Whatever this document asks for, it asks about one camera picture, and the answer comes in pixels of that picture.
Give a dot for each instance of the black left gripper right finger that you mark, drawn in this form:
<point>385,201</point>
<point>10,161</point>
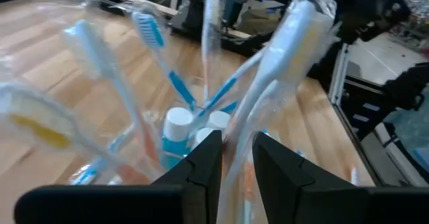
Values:
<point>295,200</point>

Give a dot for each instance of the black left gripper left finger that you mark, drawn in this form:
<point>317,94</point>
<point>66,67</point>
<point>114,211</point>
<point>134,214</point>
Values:
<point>187,200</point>

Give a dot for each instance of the black slotted stand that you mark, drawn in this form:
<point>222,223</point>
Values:
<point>352,93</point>

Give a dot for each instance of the white frame bracket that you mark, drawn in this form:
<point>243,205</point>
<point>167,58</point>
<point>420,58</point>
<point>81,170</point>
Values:
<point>338,73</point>

